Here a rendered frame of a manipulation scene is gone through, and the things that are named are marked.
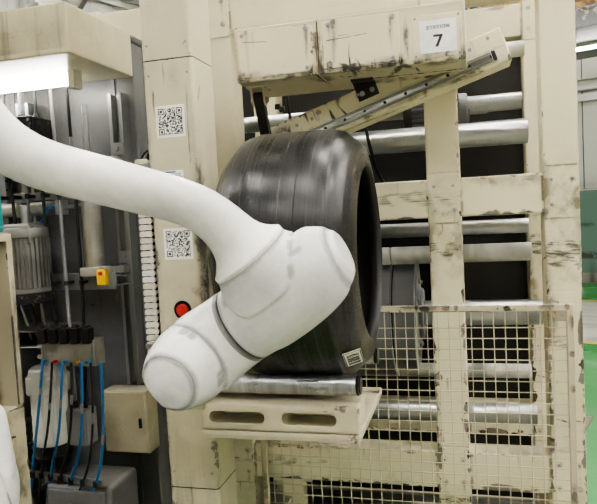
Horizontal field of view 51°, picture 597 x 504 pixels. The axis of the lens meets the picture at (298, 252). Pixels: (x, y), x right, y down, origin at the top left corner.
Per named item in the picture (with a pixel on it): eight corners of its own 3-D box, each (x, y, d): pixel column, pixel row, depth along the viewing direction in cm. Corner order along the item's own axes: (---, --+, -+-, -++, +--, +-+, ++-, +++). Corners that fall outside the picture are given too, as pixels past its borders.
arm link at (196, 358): (212, 388, 90) (282, 340, 85) (164, 442, 75) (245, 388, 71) (166, 327, 89) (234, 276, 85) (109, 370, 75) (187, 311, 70)
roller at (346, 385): (212, 394, 146) (205, 389, 142) (215, 376, 148) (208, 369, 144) (362, 398, 137) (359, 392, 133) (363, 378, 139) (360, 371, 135)
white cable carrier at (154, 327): (147, 353, 156) (134, 159, 153) (156, 348, 161) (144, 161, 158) (163, 353, 155) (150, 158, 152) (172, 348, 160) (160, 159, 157)
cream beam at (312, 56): (236, 84, 171) (232, 28, 170) (264, 99, 195) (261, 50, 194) (467, 58, 155) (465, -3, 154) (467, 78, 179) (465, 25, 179)
